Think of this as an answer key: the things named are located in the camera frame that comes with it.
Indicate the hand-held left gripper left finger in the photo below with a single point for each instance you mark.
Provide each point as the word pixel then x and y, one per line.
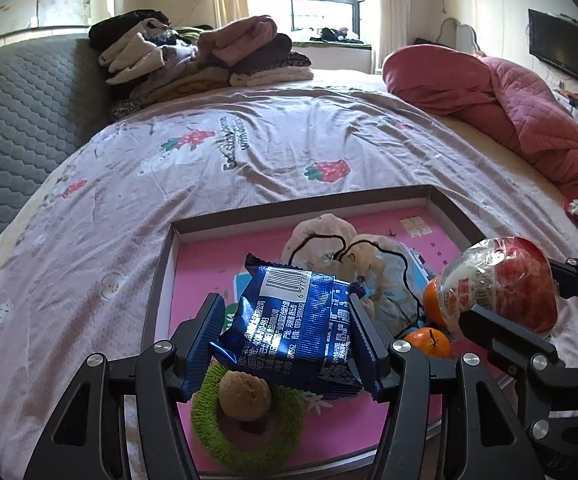
pixel 201 345

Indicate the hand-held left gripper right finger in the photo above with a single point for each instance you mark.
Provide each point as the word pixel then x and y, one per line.
pixel 366 350

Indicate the red snack packet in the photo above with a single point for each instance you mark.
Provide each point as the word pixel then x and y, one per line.
pixel 509 280

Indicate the orange tangerine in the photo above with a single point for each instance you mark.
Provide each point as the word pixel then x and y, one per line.
pixel 434 300
pixel 426 342

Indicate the walnut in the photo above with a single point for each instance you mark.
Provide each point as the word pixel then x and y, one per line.
pixel 244 392

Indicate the shallow brown cardboard box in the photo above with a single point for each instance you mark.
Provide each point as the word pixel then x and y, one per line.
pixel 161 285

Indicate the blue snack packet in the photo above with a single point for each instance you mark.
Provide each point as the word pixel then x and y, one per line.
pixel 294 330

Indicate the beige scrunchie with black trim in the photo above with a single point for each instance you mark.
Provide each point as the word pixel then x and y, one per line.
pixel 319 235

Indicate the green fuzzy hair scrunchie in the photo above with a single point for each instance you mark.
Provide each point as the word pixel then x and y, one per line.
pixel 269 452

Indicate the pink quilt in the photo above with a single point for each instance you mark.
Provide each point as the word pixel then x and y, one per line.
pixel 509 95

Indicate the black television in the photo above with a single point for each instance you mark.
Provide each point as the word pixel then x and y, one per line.
pixel 561 50

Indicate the white curved chair back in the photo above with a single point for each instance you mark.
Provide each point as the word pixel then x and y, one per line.
pixel 461 35

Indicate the dark bag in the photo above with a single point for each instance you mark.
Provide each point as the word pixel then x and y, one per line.
pixel 426 41

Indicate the grey quilted headboard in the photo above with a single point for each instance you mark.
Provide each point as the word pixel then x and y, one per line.
pixel 19 125

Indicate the pile of folded clothes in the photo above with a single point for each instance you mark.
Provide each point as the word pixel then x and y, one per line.
pixel 209 55

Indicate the dark clothes heap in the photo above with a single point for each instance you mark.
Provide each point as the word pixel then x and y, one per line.
pixel 336 35

